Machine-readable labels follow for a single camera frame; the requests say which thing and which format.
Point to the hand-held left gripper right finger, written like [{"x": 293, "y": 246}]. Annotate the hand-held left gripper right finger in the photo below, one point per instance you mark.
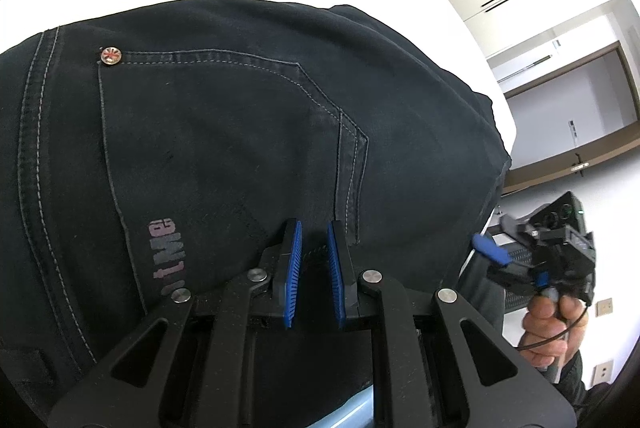
[{"x": 338, "y": 275}]

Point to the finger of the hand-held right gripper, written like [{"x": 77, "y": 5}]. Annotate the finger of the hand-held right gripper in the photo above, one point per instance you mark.
[
  {"x": 510, "y": 280},
  {"x": 492, "y": 250}
]

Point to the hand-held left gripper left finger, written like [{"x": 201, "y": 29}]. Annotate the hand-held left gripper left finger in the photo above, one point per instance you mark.
[{"x": 292, "y": 275}]

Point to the dark denim pants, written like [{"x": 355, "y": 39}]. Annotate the dark denim pants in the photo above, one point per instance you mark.
[{"x": 215, "y": 142}]

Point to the person's right forearm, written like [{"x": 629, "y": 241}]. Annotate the person's right forearm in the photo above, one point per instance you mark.
[{"x": 575, "y": 383}]

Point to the person's right hand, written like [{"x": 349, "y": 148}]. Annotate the person's right hand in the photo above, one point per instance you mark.
[{"x": 547, "y": 328}]

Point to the light blue object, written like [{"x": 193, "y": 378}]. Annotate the light blue object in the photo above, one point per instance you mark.
[{"x": 345, "y": 410}]

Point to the white air conditioner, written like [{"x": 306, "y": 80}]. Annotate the white air conditioner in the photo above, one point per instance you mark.
[{"x": 530, "y": 62}]

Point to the beige wall socket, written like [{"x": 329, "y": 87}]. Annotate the beige wall socket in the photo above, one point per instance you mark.
[
  {"x": 605, "y": 306},
  {"x": 602, "y": 373}
]

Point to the wooden wall niche frame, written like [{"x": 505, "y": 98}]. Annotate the wooden wall niche frame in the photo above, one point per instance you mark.
[{"x": 565, "y": 157}]

